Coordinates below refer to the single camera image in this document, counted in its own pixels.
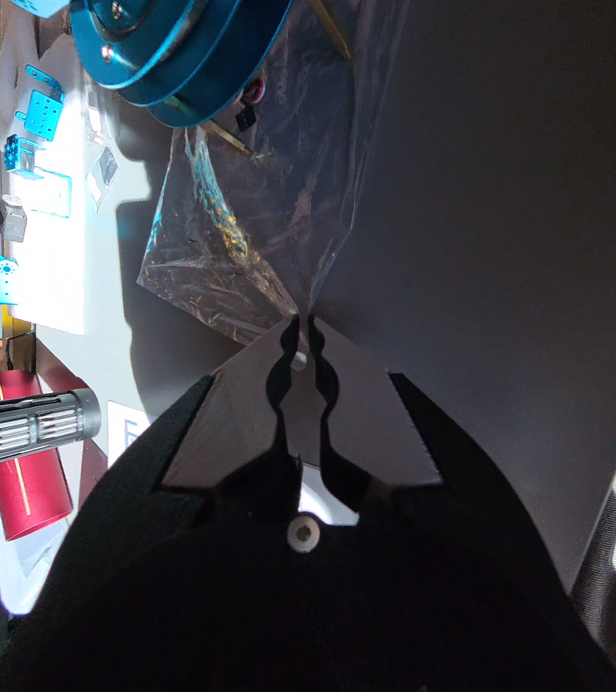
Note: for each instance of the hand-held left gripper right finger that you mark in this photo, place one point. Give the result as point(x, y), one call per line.
point(378, 427)

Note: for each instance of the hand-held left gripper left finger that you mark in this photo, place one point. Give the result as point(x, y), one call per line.
point(221, 427)

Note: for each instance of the clear plastic bag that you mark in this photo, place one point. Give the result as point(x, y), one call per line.
point(243, 227)

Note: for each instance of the blue toy robot arm base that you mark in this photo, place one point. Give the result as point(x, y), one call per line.
point(178, 54)

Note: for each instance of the printed instruction sheet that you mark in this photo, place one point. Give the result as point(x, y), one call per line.
point(124, 427)

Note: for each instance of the grey screwdriver bit holder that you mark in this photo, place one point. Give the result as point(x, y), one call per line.
point(26, 427)

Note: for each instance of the red cylindrical case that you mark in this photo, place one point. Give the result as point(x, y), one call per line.
point(32, 497)

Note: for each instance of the white foam sheet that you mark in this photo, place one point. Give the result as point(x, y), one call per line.
point(70, 259)

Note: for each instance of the pile of small screw bags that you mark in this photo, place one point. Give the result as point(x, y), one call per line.
point(106, 165)

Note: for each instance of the silver servo motor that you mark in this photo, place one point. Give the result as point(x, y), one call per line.
point(13, 221)

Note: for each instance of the blue rounded servo bracket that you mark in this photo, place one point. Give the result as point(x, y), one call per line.
point(0, 278)

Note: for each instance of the blue shallow U bracket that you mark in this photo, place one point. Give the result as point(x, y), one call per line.
point(53, 194)

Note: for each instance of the blue perforated servo bracket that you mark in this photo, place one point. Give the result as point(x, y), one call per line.
point(18, 157)

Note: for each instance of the blue long U bracket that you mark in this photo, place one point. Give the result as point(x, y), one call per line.
point(40, 116)

